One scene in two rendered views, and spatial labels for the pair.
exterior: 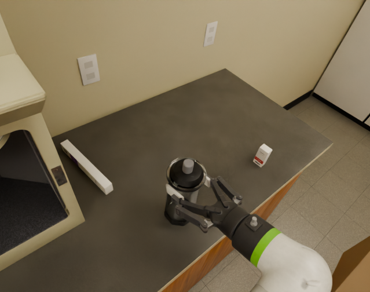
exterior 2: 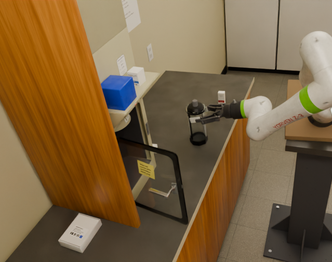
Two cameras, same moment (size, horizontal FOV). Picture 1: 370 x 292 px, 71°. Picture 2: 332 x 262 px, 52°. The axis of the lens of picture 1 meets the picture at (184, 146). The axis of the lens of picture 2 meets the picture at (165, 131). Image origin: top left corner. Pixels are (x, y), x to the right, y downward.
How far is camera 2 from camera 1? 125 cm
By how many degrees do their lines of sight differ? 16
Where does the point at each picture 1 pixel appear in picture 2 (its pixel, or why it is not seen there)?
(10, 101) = (155, 76)
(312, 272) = (261, 99)
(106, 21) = not seen: hidden behind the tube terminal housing
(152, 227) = (191, 151)
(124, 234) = (180, 160)
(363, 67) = (250, 31)
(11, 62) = not seen: hidden behind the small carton
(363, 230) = not seen: hidden behind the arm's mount
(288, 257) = (252, 101)
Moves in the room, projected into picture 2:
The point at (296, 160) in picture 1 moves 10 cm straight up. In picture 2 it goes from (240, 93) to (239, 80)
